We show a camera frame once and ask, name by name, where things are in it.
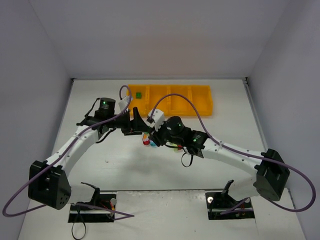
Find red flower lego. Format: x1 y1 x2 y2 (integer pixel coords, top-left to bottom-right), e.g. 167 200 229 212
142 134 150 146

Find dark green lego brick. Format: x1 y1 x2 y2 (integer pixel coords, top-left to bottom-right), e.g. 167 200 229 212
135 92 142 99

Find blue flower lego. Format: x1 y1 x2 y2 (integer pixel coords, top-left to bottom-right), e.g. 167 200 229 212
150 140 157 148

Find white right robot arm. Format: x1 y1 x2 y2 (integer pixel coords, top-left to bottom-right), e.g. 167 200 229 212
150 116 290 202

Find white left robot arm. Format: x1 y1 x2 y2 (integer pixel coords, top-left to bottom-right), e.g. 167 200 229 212
28 97 150 210

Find yellow bin far left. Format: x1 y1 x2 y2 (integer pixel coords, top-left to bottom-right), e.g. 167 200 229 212
128 84 150 117

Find yellow bin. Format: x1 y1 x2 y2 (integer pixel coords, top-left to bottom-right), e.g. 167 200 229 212
147 84 170 116
128 84 150 117
168 85 193 117

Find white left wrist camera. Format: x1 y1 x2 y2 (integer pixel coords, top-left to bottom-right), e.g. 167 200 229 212
118 95 133 112

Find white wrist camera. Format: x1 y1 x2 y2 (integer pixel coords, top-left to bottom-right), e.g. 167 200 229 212
147 108 165 132
118 95 133 112

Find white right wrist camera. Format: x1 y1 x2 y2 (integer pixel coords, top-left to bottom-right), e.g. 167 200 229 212
147 108 165 132

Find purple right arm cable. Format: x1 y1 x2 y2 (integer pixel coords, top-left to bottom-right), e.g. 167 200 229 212
152 93 317 216

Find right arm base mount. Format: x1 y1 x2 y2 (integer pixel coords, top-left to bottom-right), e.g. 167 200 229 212
205 180 255 221

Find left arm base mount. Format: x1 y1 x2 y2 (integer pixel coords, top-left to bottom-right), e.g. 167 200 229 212
68 182 117 224

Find aluminium frame rail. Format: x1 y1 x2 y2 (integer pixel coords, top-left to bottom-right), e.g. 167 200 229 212
242 77 269 151

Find black loop cable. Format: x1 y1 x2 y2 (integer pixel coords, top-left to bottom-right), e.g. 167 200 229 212
71 208 87 240

